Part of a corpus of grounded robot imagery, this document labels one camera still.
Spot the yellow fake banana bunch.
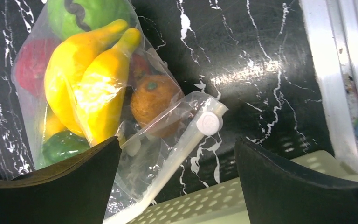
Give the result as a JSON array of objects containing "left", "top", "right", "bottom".
[{"left": 44, "top": 19, "right": 142, "bottom": 146}]

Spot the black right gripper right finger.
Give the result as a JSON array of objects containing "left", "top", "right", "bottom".
[{"left": 234, "top": 139, "right": 358, "bottom": 224}]

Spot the fake orange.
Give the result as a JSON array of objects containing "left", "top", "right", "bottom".
[{"left": 131, "top": 74, "right": 184, "bottom": 128}]

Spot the fake green apple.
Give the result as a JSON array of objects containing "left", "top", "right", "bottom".
[{"left": 46, "top": 0, "right": 134, "bottom": 41}]

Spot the fake green pepper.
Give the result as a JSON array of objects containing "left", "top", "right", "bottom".
[{"left": 40, "top": 130, "right": 90, "bottom": 167}]

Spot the clear polka dot zip bag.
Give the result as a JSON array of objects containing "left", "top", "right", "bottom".
[{"left": 12, "top": 0, "right": 227, "bottom": 224}]

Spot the fake red apple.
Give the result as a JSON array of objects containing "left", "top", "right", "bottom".
[{"left": 14, "top": 38, "right": 60, "bottom": 97}]

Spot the aluminium frame rail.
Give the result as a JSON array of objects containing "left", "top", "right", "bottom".
[{"left": 300, "top": 0, "right": 358, "bottom": 173}]

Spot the pale green perforated basket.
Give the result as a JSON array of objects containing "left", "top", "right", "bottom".
[{"left": 130, "top": 150, "right": 358, "bottom": 224}]

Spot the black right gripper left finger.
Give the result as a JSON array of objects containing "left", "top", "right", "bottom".
[{"left": 0, "top": 137, "right": 121, "bottom": 224}]

